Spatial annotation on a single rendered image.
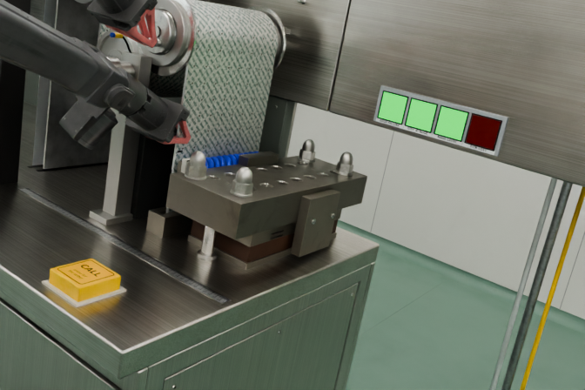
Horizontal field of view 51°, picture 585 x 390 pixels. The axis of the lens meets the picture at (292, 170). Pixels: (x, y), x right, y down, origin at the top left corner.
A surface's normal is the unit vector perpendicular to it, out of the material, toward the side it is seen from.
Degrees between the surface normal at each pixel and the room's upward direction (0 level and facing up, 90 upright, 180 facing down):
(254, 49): 90
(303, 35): 90
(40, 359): 90
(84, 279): 0
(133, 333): 0
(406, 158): 90
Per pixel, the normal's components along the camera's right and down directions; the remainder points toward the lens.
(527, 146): -0.59, 0.10
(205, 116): 0.79, 0.30
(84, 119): -0.24, -0.08
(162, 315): 0.18, -0.95
